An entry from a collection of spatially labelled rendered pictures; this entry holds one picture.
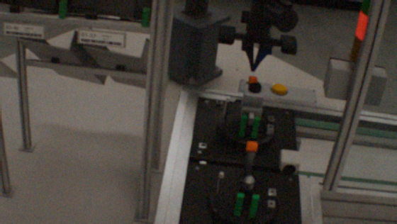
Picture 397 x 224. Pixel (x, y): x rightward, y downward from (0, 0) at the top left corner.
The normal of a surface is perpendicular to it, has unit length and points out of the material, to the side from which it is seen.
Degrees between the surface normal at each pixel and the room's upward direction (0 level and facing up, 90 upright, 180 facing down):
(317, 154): 0
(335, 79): 90
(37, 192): 0
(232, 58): 0
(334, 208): 90
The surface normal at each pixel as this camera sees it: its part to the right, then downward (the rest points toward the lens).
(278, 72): 0.11, -0.82
